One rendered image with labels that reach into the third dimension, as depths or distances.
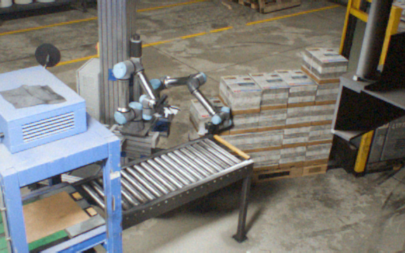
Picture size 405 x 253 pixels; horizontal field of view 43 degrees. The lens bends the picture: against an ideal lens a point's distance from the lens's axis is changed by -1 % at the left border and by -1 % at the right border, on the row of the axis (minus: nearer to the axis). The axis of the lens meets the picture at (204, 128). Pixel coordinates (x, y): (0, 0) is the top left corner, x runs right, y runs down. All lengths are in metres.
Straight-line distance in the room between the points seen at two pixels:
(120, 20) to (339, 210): 2.72
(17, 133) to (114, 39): 1.82
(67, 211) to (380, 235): 2.85
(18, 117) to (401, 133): 4.11
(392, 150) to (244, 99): 1.87
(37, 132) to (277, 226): 2.67
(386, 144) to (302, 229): 1.46
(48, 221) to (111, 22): 1.74
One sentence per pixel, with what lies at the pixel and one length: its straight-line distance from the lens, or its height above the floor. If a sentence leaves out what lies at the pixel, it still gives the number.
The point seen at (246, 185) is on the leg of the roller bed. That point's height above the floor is 0.58.
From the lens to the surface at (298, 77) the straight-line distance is 5.22.
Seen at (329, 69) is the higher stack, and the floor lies 1.20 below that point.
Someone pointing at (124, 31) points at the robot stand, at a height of 1.63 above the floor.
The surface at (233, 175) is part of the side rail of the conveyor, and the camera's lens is 4.15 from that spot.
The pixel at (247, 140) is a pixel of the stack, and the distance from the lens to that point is 5.09.
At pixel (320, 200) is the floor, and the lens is 5.34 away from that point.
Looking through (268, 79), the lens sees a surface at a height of 1.07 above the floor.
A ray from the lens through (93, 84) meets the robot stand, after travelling 4.67.
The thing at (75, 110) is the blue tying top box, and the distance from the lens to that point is 2.98.
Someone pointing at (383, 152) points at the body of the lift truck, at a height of 0.26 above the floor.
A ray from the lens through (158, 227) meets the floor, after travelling 4.77.
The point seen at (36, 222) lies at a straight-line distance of 3.64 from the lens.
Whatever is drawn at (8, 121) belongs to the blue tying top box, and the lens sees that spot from 2.84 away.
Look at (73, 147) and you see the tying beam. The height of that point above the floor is 1.55.
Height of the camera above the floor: 3.06
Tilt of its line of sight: 29 degrees down
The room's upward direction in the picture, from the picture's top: 4 degrees clockwise
